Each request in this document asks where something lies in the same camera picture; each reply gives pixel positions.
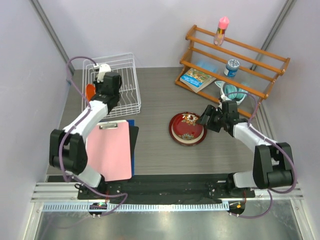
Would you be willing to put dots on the white wire dish rack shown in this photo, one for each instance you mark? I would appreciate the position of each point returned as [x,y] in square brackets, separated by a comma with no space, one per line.
[129,100]

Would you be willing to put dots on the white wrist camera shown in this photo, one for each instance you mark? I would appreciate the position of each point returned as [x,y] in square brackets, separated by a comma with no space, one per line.
[221,99]
[100,70]

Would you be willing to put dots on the orange plate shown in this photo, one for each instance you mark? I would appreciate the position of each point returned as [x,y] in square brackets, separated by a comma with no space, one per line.
[90,91]

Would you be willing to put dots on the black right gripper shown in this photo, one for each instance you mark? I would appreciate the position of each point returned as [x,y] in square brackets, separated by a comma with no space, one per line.
[211,111]

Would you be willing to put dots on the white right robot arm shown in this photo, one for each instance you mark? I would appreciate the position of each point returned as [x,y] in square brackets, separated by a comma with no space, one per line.
[273,167]

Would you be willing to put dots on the pink capped bottle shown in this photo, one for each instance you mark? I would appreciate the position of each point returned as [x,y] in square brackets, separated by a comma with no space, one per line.
[221,30]

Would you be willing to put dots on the red floral plate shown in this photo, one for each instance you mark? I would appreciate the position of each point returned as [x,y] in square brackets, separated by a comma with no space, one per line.
[187,127]

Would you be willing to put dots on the light blue cloth on shelf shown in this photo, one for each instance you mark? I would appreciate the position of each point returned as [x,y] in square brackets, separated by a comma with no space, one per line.
[207,66]

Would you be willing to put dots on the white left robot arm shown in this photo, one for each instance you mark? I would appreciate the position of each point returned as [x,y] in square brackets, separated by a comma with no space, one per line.
[67,147]

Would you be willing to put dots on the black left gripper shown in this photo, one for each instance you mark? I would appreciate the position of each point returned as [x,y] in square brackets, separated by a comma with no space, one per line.
[97,85]

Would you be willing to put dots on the pink clipboard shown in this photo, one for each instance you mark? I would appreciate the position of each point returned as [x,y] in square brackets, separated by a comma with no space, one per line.
[108,150]

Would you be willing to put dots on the large cream red-rimmed plate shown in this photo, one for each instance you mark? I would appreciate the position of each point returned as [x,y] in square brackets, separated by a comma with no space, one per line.
[188,135]

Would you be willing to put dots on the orange wooden shelf rack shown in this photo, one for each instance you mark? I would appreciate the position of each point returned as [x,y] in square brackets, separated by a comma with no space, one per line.
[257,74]

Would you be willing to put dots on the blue folder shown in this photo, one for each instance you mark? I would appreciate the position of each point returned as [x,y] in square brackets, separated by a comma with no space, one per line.
[132,122]

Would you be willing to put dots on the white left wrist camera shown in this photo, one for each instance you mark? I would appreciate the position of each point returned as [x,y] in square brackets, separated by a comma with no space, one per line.
[100,70]

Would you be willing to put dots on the black folder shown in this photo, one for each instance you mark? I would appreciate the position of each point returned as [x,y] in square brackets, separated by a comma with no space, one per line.
[133,135]

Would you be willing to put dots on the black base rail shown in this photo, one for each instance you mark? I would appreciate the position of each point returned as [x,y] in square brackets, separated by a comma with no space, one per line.
[175,189]

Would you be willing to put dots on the blue paperback book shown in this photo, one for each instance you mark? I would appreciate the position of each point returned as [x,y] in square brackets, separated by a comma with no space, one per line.
[196,80]

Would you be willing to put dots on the blue lidded jar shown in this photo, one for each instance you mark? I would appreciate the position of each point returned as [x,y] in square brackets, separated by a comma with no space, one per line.
[231,67]

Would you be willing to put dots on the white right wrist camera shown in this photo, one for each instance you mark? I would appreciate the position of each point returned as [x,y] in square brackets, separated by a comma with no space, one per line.
[221,99]

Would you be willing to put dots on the teal cat-ear headphones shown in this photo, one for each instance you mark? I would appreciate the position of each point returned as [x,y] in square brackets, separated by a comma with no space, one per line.
[230,92]

